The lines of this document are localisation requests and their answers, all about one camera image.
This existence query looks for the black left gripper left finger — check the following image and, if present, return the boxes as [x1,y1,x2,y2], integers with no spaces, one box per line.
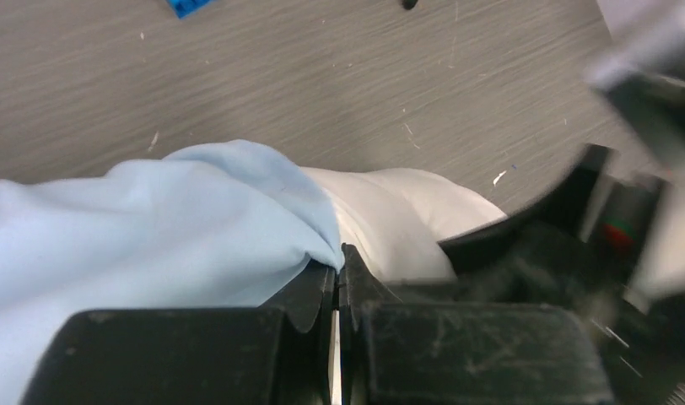
[23,262,336,405]

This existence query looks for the light blue green pillowcase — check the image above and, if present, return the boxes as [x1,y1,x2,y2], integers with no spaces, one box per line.
[0,140,344,404]

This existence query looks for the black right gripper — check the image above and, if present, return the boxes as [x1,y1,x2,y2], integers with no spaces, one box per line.
[437,143,685,405]

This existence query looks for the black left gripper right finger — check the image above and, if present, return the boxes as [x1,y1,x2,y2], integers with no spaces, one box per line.
[339,245,616,404]

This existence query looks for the blue green toy block stack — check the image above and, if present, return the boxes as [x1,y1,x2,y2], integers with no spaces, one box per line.
[166,0,211,19]

